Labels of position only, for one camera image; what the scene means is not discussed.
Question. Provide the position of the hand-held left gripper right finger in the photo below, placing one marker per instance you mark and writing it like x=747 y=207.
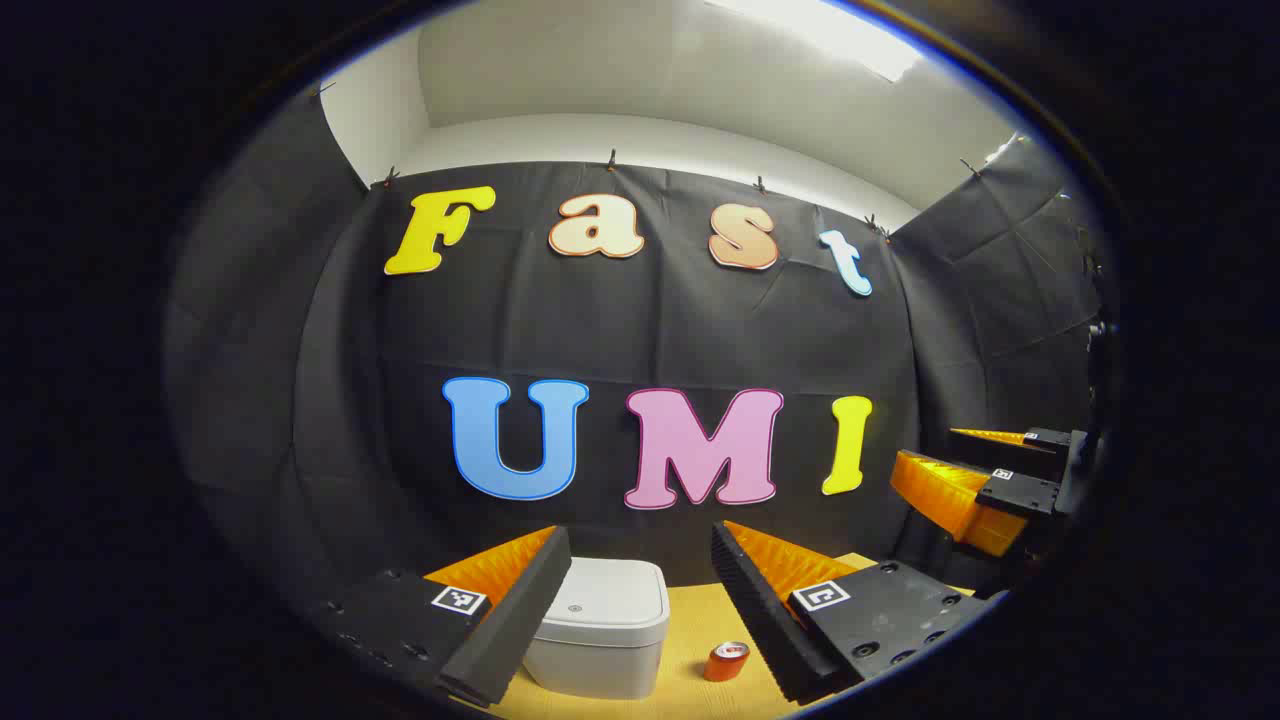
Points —
x=765 y=625

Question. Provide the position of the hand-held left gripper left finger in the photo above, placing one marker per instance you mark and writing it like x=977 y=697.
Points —
x=505 y=640

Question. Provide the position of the white desktop garbage bin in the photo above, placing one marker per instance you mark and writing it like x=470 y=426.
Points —
x=610 y=620

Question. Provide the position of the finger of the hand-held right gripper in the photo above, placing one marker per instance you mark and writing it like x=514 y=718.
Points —
x=1020 y=493
x=1048 y=452

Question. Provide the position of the red pop can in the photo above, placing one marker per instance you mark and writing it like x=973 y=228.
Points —
x=726 y=664

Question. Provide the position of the black backdrop cloth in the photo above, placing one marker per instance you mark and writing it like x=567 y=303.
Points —
x=600 y=330

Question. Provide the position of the wooden desktop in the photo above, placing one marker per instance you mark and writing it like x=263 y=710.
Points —
x=690 y=620

